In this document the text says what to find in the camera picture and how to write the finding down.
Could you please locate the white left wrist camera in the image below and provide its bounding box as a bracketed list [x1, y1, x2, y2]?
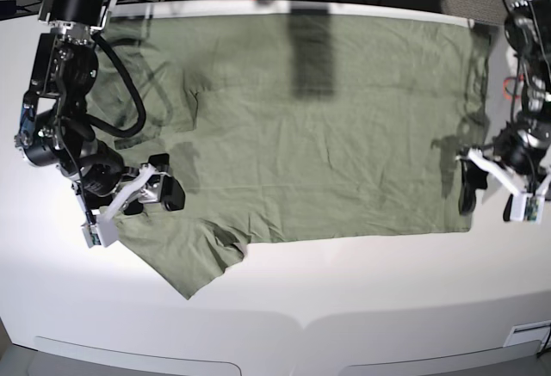
[503, 194, 545, 224]

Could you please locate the green T-shirt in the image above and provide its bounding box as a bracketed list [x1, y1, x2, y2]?
[104, 12, 491, 298]

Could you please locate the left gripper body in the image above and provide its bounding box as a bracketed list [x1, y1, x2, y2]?
[493, 121, 550, 178]

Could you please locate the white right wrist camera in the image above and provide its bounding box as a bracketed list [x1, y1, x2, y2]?
[81, 216, 119, 248]

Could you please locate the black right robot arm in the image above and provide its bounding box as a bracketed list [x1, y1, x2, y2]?
[14, 0, 186, 221]

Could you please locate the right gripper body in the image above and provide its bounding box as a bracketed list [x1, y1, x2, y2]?
[78, 142, 172, 217]

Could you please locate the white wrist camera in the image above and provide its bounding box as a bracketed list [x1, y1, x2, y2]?
[81, 216, 119, 248]
[503, 194, 545, 224]

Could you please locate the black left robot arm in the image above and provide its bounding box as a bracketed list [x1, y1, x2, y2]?
[457, 0, 550, 223]

